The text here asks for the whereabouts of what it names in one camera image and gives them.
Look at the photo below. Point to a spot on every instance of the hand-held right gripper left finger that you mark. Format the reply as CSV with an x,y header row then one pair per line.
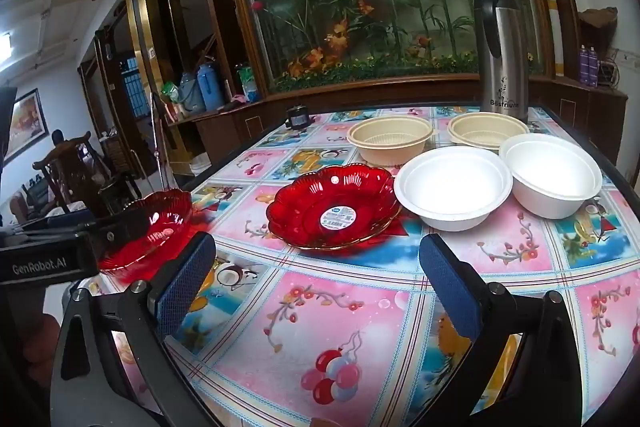
x,y
184,289

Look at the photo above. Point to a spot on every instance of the blue thermos jug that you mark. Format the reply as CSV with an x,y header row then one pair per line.
x,y
210,87

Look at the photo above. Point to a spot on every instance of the small black device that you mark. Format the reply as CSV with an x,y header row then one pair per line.
x,y
298,118

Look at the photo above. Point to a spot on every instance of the framed wall picture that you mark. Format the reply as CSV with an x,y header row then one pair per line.
x,y
27,124

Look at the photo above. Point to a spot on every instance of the wooden sideboard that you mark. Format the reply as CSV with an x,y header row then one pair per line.
x,y
350,94

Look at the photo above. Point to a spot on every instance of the red scalloped plate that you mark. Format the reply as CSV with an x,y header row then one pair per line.
x,y
332,207
160,232

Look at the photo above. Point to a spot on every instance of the beige plastic bowl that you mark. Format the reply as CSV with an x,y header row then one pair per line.
x,y
485,129
387,139

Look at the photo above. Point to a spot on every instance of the purple bottle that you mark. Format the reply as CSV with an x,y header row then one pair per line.
x,y
584,67
593,68

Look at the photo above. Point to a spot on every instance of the stainless steel thermos jug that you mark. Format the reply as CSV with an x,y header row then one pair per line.
x,y
500,57

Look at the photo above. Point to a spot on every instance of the wooden chair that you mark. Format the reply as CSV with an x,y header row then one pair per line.
x,y
75,172

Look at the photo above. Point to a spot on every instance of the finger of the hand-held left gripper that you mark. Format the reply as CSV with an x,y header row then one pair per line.
x,y
117,231

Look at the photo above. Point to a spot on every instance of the white foam bowl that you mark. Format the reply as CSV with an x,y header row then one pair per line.
x,y
452,187
552,172

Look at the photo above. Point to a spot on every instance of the green packet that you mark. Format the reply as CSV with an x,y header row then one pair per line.
x,y
248,83

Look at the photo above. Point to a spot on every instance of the printed fruit tablecloth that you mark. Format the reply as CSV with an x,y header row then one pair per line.
x,y
350,332

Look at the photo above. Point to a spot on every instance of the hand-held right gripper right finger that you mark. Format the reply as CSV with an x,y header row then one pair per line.
x,y
450,289

